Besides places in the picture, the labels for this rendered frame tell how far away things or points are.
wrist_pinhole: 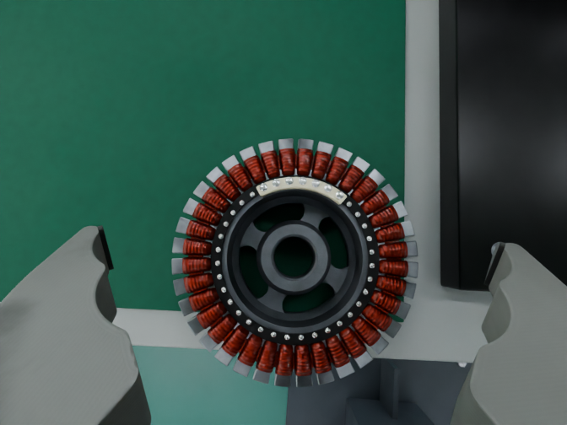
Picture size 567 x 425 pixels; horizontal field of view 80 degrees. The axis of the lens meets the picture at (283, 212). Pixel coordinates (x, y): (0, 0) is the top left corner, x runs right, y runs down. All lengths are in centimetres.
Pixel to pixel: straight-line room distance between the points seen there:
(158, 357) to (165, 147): 86
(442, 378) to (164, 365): 72
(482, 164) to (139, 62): 20
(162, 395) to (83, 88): 90
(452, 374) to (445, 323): 85
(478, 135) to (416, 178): 4
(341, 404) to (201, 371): 37
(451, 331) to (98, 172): 21
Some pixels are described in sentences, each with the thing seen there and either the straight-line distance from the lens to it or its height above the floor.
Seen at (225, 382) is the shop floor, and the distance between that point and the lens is 101.
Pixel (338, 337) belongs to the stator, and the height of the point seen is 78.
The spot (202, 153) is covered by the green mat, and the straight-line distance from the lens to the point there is 20.
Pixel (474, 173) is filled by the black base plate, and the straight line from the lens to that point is 20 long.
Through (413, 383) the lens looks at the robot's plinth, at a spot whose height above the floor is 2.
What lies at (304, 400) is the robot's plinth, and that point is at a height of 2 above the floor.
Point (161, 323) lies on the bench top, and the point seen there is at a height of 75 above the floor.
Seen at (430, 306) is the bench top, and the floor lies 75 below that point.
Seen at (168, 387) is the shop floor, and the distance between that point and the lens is 105.
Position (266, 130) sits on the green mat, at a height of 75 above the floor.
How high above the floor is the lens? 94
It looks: 83 degrees down
